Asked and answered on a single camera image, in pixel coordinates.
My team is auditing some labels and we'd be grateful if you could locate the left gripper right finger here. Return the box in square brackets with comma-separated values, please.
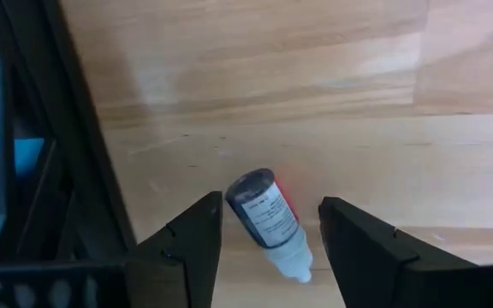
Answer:
[317, 195, 487, 308]

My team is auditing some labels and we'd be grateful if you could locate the black aluminium table frame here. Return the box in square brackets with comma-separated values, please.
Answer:
[0, 0, 140, 269]

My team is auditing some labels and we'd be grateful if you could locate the small food coloring bottle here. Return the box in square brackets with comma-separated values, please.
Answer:
[223, 167, 315, 285]

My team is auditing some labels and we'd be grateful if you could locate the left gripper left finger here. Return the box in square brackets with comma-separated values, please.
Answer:
[124, 190, 224, 308]

